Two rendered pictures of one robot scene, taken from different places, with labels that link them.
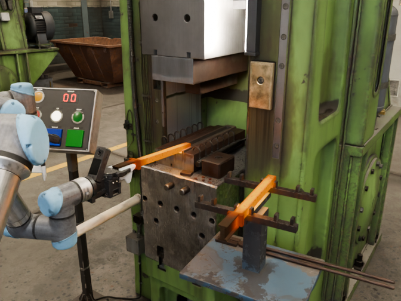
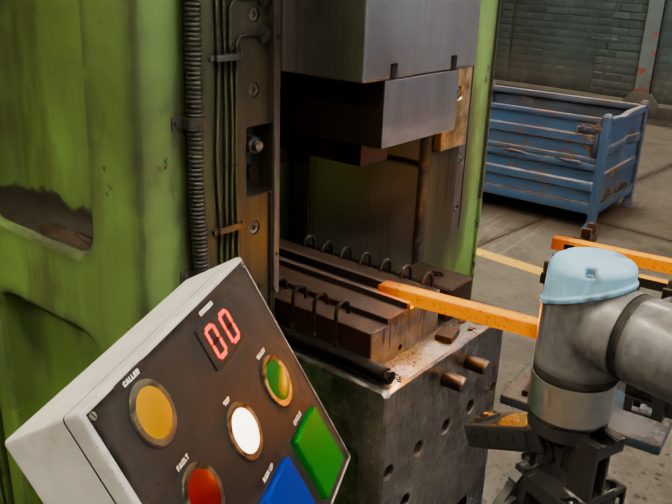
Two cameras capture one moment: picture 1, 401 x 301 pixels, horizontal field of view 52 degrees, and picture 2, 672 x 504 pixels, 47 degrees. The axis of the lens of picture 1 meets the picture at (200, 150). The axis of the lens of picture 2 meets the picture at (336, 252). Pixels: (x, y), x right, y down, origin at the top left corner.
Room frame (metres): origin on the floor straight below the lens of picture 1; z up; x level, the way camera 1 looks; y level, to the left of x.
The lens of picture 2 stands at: (1.63, 1.26, 1.52)
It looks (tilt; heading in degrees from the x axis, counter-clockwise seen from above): 21 degrees down; 273
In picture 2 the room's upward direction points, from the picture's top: 2 degrees clockwise
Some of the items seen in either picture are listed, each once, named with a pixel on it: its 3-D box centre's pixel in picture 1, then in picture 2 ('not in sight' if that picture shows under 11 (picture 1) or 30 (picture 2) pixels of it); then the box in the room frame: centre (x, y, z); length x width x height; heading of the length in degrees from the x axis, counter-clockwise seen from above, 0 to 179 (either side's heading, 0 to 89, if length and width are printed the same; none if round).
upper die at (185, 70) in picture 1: (203, 63); (314, 89); (1.75, -0.01, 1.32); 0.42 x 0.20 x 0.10; 145
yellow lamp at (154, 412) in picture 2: (38, 96); (153, 412); (1.81, 0.72, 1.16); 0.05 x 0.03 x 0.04; 55
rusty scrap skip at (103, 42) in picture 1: (103, 62); not in sight; (8.51, 1.98, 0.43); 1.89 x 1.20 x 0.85; 51
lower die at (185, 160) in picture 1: (202, 144); (309, 291); (1.75, -0.01, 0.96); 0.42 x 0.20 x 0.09; 145
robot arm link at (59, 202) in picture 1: (59, 199); not in sight; (1.09, 0.41, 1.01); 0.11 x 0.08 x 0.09; 145
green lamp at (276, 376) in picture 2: (77, 117); (276, 380); (1.73, 0.53, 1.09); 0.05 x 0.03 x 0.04; 55
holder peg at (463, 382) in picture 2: (169, 186); (454, 381); (1.49, 0.13, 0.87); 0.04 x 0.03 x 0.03; 145
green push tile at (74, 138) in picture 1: (74, 138); (315, 452); (1.69, 0.54, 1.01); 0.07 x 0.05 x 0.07; 80
